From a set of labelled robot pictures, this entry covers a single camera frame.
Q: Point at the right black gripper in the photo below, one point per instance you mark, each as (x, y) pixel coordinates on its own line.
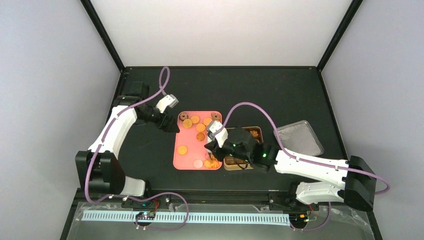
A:
(212, 146)

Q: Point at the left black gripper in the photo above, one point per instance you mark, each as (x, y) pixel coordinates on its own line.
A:
(165, 126)

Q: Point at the pink round cookie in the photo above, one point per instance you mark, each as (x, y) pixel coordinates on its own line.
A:
(198, 164)

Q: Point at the pink plastic tray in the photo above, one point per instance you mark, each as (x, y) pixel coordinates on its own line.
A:
(190, 141)

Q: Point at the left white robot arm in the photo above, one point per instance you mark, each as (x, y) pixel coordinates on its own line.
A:
(98, 168)

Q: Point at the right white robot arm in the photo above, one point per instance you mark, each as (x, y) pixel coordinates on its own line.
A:
(351, 181)

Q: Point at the chocolate donut cookie left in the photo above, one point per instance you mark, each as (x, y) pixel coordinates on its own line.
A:
(183, 116)

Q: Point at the chocolate donut cookie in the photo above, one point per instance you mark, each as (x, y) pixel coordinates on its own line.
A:
(183, 116)
(215, 116)

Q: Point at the orange swirl cookie bottom right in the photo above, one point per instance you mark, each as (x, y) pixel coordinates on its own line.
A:
(211, 164)

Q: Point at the chocolate donut cookie right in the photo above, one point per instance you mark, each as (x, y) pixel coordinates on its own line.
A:
(215, 116)

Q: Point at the clear plastic tin lid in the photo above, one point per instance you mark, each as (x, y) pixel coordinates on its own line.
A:
(300, 138)

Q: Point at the right circuit board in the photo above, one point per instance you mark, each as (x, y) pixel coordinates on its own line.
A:
(299, 218)

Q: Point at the circuit board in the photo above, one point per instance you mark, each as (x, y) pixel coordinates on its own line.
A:
(299, 218)
(145, 216)

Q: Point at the left circuit board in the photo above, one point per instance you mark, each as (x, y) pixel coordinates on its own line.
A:
(145, 216)

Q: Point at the clear plastic sheet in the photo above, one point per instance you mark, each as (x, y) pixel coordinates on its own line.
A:
(336, 223)

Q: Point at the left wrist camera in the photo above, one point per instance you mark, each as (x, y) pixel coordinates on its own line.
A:
(168, 101)

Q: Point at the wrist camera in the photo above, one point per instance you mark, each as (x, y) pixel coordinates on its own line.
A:
(168, 101)
(216, 133)

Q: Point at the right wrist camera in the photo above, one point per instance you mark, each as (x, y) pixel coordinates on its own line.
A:
(216, 133)

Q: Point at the white slotted cable rail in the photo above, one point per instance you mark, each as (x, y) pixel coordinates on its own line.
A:
(277, 219)

